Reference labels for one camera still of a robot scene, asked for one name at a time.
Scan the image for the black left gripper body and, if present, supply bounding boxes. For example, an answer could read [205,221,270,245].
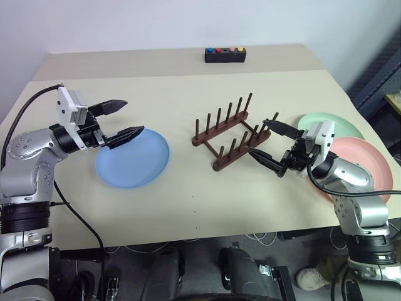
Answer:
[78,113,111,151]

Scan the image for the dark rounded shape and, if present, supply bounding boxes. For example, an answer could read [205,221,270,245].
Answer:
[140,246,186,301]
[219,246,278,301]

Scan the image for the dark blue ribbed panel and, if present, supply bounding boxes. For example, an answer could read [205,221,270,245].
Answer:
[346,28,401,126]

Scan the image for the white shoe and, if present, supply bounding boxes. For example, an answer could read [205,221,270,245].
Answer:
[296,267,330,292]

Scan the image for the brown wooden dish rack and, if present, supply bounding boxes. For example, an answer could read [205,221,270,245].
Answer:
[192,92,280,172]

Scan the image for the black button box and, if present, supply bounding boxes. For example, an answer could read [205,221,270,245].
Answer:
[204,46,247,64]

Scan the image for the blue plate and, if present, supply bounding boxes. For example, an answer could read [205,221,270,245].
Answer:
[95,127,171,189]

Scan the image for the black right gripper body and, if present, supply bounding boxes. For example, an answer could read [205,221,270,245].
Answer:
[276,135,318,179]

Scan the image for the black cable with plug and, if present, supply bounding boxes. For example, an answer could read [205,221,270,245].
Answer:
[49,180,106,301]

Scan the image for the black metal frame with caster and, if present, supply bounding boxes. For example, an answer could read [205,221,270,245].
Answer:
[259,264,296,301]

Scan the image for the pinkish red plate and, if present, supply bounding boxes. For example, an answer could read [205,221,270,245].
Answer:
[308,136,394,204]

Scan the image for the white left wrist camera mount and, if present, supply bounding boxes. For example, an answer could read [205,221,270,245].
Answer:
[55,85,90,151]

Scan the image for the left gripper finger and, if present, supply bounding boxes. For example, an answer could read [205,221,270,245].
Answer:
[88,99,129,119]
[103,125,145,149]

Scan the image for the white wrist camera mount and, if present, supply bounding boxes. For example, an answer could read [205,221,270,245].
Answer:
[55,85,90,151]
[296,120,335,179]

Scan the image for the white floor cable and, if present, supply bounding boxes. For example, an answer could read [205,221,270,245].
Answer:
[246,231,280,249]

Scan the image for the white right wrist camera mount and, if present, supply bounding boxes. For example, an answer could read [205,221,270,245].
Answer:
[296,120,335,179]

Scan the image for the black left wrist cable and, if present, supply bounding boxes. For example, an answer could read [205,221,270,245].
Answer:
[0,83,65,172]

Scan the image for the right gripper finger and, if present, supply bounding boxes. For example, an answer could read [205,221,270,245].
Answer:
[246,147,286,177]
[262,118,303,140]

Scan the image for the green plate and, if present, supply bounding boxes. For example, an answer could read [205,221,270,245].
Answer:
[296,112,366,141]

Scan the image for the beige table cloth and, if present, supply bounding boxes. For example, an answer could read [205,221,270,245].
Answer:
[0,69,401,251]

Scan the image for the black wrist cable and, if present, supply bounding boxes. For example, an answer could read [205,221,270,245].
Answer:
[0,83,65,172]
[306,162,401,198]

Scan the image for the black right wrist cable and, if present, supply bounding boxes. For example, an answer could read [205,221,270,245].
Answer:
[306,162,401,198]

